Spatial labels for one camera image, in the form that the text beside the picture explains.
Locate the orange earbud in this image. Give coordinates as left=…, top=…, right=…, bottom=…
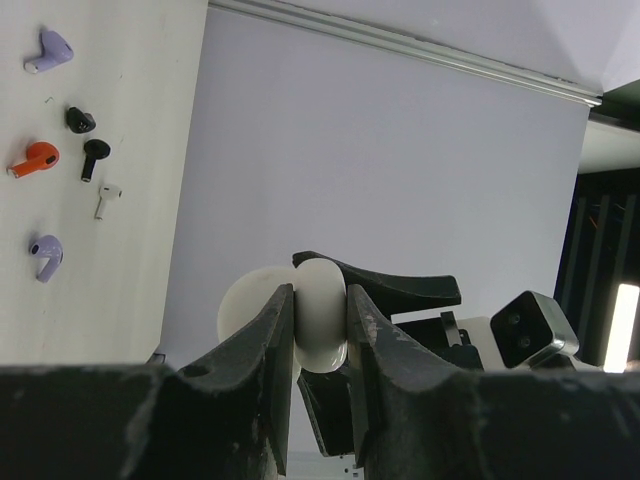
left=7, top=141, right=60, bottom=179

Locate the black earbud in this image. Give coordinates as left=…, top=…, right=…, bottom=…
left=65, top=107, right=96, bottom=134
left=81, top=139, right=111, bottom=183

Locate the lilac earbud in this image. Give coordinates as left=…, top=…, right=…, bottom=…
left=29, top=235, right=64, bottom=283
left=23, top=29, right=74, bottom=75

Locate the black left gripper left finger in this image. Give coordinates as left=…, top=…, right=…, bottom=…
left=1, top=285, right=294, bottom=479

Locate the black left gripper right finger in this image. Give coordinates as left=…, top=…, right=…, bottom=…
left=347, top=285, right=639, bottom=479

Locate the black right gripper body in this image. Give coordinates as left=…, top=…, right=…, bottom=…
left=395, top=311, right=484, bottom=371

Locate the white earbud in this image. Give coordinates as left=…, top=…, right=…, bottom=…
left=94, top=184, right=123, bottom=221

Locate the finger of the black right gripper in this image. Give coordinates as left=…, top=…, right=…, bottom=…
left=297, top=369, right=354, bottom=456
left=292, top=251, right=460, bottom=315

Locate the white earbud charging case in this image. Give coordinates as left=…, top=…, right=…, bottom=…
left=217, top=258, right=347, bottom=375

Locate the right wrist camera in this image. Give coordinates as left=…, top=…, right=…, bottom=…
left=489, top=291, right=580, bottom=369

